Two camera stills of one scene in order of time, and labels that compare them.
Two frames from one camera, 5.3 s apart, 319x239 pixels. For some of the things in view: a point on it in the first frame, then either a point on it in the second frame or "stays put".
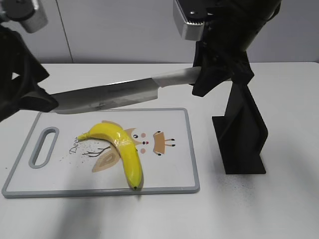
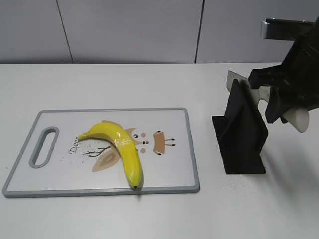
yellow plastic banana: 127,149 stays put
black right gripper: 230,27 → 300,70
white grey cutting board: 53,162 stays put
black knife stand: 240,133 stays put
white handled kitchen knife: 84,100 → 298,119
